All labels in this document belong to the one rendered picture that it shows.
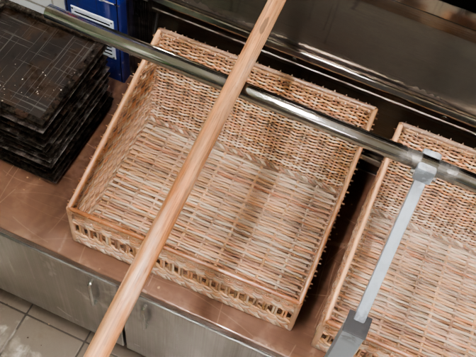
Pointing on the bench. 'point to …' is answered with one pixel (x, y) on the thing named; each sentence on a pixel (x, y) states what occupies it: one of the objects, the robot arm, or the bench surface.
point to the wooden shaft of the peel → (181, 188)
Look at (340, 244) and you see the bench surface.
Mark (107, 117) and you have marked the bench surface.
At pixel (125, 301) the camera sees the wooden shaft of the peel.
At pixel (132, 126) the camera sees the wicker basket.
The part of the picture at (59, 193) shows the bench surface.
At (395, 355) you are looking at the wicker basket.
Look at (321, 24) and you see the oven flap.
